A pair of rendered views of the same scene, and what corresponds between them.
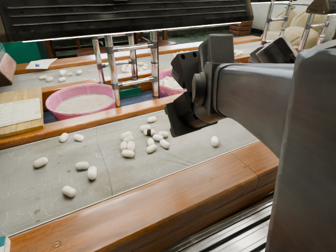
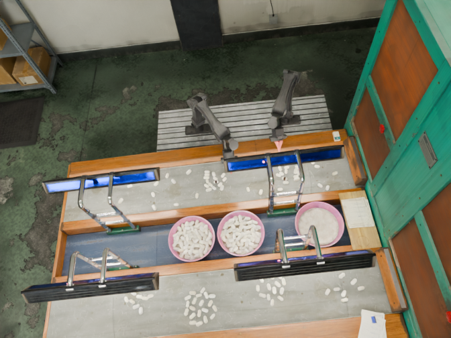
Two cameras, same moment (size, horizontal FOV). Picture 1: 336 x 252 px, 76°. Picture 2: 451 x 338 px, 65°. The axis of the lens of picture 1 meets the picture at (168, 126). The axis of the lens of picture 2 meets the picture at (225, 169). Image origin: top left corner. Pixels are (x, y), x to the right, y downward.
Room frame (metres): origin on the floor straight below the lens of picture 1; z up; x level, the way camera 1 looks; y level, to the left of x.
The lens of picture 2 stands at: (1.50, 0.27, 2.68)
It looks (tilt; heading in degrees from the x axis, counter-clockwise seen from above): 61 degrees down; 213
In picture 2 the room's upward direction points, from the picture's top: 12 degrees counter-clockwise
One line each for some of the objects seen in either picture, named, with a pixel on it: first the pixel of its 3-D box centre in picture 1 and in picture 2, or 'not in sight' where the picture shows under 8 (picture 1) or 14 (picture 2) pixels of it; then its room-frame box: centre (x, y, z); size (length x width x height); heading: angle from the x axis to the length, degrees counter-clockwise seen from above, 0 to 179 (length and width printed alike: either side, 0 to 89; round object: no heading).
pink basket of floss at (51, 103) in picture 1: (86, 107); (318, 226); (0.75, 0.33, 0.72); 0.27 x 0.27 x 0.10
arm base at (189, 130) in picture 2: not in sight; (198, 126); (0.33, -0.62, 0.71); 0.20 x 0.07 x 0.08; 115
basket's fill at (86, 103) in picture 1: (86, 109); (317, 227); (0.75, 0.33, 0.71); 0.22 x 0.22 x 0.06
